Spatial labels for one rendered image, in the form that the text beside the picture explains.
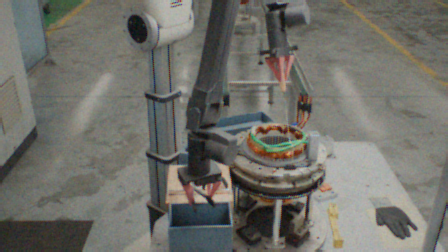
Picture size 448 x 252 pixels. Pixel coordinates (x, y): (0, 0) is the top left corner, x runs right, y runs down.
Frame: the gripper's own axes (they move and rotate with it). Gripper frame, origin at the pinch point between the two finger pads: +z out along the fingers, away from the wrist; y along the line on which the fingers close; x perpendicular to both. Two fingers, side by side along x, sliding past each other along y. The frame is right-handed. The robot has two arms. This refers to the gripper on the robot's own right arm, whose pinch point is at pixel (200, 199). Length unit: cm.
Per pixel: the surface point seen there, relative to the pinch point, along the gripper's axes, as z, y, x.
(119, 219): 112, -2, 143
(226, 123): 8, 31, 52
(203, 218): 10.4, 2.5, 4.3
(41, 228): 111, -47, 152
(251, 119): 8, 42, 52
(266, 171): 2.0, 24.2, 7.6
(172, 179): 5.0, -1.7, 18.9
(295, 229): 26.9, 35.8, 6.3
